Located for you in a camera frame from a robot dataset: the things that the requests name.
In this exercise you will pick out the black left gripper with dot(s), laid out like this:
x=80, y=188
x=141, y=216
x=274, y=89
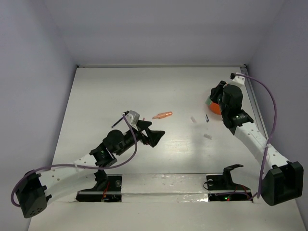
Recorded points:
x=152, y=135

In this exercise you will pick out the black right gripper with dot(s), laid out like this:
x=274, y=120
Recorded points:
x=217, y=90

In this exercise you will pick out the peach translucent marker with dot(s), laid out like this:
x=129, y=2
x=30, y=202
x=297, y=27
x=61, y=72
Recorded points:
x=163, y=115

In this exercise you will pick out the mint green highlighter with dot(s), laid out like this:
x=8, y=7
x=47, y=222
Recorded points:
x=208, y=101

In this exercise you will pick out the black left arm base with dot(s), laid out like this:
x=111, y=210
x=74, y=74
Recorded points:
x=107, y=189

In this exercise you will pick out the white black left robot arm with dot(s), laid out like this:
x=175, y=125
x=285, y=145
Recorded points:
x=40, y=187

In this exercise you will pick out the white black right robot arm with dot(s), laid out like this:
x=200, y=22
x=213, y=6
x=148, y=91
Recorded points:
x=280, y=180

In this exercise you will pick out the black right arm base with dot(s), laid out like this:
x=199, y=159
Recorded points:
x=221, y=188

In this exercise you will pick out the orange round organizer container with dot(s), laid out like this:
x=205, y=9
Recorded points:
x=215, y=108

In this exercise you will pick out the clear plastic cap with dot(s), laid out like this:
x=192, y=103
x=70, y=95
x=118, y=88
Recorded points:
x=193, y=120

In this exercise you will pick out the small clear plastic piece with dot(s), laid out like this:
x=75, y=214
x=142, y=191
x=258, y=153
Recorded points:
x=207, y=136

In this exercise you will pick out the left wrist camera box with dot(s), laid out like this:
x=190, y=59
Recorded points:
x=132, y=117

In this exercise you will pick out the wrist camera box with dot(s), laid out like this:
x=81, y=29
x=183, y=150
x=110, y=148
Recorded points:
x=132, y=117
x=237, y=80

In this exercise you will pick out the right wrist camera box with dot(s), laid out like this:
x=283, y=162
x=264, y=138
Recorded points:
x=237, y=80

